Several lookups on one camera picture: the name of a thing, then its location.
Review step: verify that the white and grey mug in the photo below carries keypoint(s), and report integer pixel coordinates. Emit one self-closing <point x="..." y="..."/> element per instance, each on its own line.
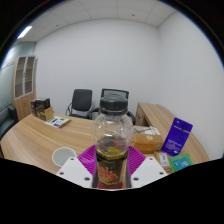
<point x="63" y="156"/>

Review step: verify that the rectangular ceiling light panel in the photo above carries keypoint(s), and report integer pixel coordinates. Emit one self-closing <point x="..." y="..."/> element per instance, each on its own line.
<point x="24" y="32"/>

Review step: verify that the wooden side desk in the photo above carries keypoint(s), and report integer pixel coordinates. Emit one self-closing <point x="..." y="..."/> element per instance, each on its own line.
<point x="153" y="115"/>

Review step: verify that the paper with round print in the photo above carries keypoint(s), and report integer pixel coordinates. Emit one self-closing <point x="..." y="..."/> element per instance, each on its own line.
<point x="148" y="130"/>

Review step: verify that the white and green pamphlet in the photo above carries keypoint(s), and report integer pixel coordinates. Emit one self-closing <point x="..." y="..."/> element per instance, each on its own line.
<point x="57" y="121"/>

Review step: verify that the clear bottle with black cap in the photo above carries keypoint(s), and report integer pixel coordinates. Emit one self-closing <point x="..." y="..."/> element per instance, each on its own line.
<point x="112" y="130"/>

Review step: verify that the small yellow box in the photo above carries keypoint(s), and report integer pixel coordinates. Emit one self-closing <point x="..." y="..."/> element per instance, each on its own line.
<point x="163" y="160"/>

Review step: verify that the green cloth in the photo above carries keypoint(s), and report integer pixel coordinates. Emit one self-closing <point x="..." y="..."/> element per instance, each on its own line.
<point x="190" y="159"/>

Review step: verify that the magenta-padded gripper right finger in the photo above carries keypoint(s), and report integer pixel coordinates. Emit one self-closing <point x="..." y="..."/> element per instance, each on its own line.
<point x="148" y="170"/>

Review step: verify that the purple packet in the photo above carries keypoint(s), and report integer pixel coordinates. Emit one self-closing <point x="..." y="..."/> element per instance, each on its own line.
<point x="176" y="136"/>

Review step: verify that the black sofa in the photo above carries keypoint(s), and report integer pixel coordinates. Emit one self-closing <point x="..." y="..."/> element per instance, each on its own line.
<point x="6" y="121"/>

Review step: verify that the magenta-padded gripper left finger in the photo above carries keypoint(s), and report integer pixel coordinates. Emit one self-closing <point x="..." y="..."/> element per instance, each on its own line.
<point x="73" y="171"/>

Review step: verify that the orange-brown cardboard box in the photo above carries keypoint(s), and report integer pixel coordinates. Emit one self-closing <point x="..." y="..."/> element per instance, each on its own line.
<point x="148" y="141"/>

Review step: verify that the stack of brown boxes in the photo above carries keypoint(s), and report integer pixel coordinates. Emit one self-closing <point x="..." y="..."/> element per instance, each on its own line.
<point x="41" y="108"/>

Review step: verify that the black office chair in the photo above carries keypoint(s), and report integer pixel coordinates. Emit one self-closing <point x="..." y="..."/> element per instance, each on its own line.
<point x="81" y="100"/>

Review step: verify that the wooden cabinet with glass doors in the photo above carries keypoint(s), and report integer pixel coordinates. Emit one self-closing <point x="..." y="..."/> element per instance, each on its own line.
<point x="25" y="100"/>

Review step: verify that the grey mesh office chair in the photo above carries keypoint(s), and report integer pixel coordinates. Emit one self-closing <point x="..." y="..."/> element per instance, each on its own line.
<point x="131" y="116"/>

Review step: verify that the blue packet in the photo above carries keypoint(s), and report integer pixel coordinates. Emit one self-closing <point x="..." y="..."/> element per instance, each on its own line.
<point x="181" y="163"/>

